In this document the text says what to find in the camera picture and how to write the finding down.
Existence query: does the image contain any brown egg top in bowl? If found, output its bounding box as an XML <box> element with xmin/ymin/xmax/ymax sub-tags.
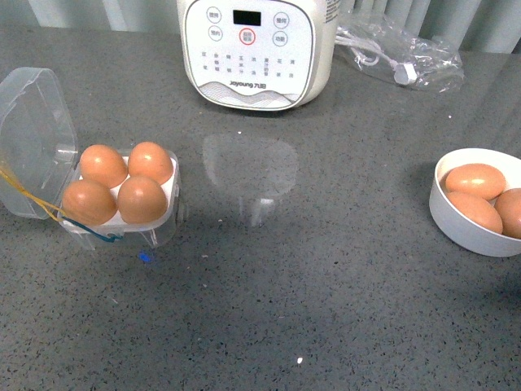
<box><xmin>445</xmin><ymin>163</ymin><xmax>506</xmax><ymax>200</ymax></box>

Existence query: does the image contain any clear plastic bag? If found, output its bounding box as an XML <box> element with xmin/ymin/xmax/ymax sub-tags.
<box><xmin>335</xmin><ymin>12</ymin><xmax>465</xmax><ymax>93</ymax></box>

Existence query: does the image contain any white power cable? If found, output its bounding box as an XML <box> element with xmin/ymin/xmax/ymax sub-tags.
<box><xmin>335</xmin><ymin>34</ymin><xmax>417</xmax><ymax>86</ymax></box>

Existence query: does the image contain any brown egg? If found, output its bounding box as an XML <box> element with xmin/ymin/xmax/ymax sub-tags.
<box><xmin>79</xmin><ymin>144</ymin><xmax>128</xmax><ymax>188</ymax></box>
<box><xmin>127</xmin><ymin>142</ymin><xmax>174</xmax><ymax>185</ymax></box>
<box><xmin>445</xmin><ymin>163</ymin><xmax>506</xmax><ymax>200</ymax></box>
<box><xmin>62</xmin><ymin>179</ymin><xmax>117</xmax><ymax>226</ymax></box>
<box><xmin>494</xmin><ymin>188</ymin><xmax>521</xmax><ymax>239</ymax></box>
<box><xmin>446</xmin><ymin>191</ymin><xmax>503</xmax><ymax>234</ymax></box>
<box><xmin>117</xmin><ymin>176</ymin><xmax>168</xmax><ymax>224</ymax></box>

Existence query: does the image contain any yellow and blue string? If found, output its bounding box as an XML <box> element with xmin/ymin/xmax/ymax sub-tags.
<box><xmin>0</xmin><ymin>166</ymin><xmax>125</xmax><ymax>244</ymax></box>

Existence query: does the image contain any white round bowl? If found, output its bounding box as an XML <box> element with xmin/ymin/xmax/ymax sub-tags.
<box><xmin>429</xmin><ymin>148</ymin><xmax>520</xmax><ymax>257</ymax></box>

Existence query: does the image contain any clear plastic egg box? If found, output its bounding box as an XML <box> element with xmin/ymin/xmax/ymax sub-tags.
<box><xmin>1</xmin><ymin>67</ymin><xmax>180</xmax><ymax>250</ymax></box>

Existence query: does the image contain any white Joyoung blender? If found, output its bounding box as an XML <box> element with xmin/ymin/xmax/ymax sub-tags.
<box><xmin>177</xmin><ymin>0</ymin><xmax>342</xmax><ymax>111</ymax></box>

